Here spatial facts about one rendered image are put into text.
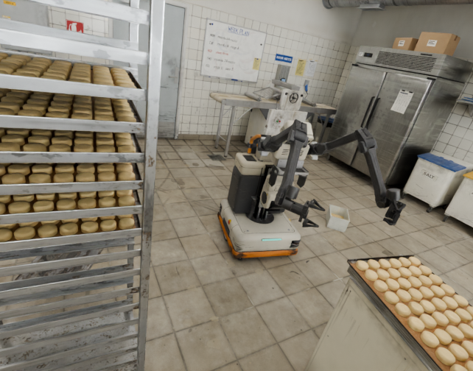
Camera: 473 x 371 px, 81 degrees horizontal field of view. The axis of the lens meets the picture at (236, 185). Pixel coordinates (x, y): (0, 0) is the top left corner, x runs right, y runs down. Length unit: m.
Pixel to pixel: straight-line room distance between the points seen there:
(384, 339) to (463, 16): 5.13
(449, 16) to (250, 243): 4.77
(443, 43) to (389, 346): 4.26
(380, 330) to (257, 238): 1.33
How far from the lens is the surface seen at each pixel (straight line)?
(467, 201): 4.75
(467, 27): 5.76
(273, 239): 2.46
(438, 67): 4.78
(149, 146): 0.82
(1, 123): 0.85
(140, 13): 0.80
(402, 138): 4.79
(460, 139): 5.46
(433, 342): 1.22
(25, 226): 1.07
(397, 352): 1.32
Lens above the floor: 1.66
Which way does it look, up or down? 26 degrees down
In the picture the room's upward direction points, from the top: 11 degrees clockwise
